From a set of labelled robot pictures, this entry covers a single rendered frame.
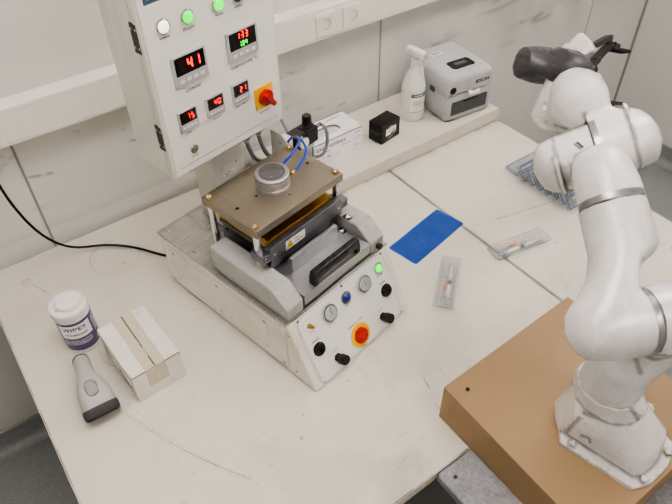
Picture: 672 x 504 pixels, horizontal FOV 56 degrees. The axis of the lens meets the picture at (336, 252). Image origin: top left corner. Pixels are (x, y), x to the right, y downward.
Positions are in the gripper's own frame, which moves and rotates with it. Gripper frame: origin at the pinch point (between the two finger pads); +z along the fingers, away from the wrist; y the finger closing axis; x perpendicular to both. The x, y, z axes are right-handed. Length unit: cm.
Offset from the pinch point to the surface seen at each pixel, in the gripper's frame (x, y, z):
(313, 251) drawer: -14, 46, -85
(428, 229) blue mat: -31, 44, -37
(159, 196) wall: -86, 39, -99
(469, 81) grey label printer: -52, -2, -6
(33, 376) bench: -48, 79, -140
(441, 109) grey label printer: -58, 7, -12
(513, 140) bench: -45.6, 16.7, 10.4
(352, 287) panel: -11, 54, -76
